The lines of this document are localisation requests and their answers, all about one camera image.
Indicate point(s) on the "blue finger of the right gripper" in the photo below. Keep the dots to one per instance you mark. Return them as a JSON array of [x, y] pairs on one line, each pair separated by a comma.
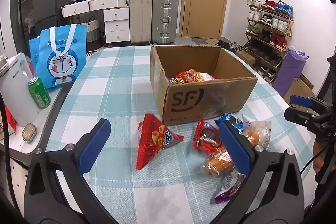
[[300, 101], [301, 118]]

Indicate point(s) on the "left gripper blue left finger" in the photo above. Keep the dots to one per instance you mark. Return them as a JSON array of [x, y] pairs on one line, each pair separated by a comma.
[[82, 155]]

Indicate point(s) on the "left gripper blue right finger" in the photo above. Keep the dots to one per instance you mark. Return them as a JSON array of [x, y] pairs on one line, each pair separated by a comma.
[[243, 153]]

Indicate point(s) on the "small clear pastry packet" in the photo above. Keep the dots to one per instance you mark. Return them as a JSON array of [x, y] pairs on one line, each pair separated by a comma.
[[257, 132]]

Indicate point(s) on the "purple candy bag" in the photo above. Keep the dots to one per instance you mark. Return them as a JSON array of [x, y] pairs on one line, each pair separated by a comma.
[[230, 185]]

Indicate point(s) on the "blue Oreo cookie packet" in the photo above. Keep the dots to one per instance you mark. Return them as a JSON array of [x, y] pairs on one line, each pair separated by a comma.
[[234, 121]]

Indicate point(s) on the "red Oreo cookie packet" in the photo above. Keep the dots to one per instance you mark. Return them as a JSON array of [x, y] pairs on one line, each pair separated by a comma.
[[206, 138]]

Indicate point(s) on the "red triangular corn snack bag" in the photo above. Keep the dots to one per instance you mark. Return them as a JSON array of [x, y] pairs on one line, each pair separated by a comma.
[[154, 136]]

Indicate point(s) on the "orange noodle snack bag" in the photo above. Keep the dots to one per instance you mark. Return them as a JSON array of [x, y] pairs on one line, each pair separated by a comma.
[[190, 76]]

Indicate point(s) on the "clear bag orange cake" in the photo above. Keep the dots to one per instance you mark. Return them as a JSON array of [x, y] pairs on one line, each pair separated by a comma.
[[218, 162]]

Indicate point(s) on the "person's right hand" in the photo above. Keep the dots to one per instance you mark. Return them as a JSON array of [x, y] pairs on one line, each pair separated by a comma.
[[318, 162]]

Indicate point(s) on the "purple rolled yoga mat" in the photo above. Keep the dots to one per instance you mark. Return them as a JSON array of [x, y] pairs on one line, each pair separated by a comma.
[[291, 68]]

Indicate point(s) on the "small earbuds case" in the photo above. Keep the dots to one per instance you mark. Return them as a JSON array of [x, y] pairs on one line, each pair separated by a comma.
[[29, 132]]

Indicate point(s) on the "small cardboard box on floor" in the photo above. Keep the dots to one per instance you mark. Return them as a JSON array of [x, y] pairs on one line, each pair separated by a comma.
[[246, 57]]

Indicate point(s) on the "green soda can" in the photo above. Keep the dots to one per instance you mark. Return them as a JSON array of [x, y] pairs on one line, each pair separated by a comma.
[[39, 93]]

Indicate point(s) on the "wooden shoe rack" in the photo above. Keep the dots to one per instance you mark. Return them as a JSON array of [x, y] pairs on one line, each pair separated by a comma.
[[268, 34]]

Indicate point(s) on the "brown SF cardboard box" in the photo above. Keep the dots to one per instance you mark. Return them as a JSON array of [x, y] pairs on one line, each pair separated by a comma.
[[186, 103]]

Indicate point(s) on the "blue Doraemon gift bag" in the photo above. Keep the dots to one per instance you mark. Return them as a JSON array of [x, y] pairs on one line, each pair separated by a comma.
[[59, 54]]

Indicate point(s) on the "white electric kettle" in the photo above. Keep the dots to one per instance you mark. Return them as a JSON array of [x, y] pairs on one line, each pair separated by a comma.
[[15, 76]]

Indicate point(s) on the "woven laundry basket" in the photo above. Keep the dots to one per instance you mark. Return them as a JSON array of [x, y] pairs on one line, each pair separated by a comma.
[[93, 34]]

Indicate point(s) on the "white drawer desk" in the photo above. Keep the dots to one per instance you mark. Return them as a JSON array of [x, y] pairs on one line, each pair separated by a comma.
[[116, 17]]

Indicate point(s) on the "beige hard suitcase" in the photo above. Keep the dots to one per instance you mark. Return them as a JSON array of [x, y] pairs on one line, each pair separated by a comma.
[[140, 21]]

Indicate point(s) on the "silver hard suitcase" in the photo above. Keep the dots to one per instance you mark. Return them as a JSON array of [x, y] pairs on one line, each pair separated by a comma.
[[164, 21]]

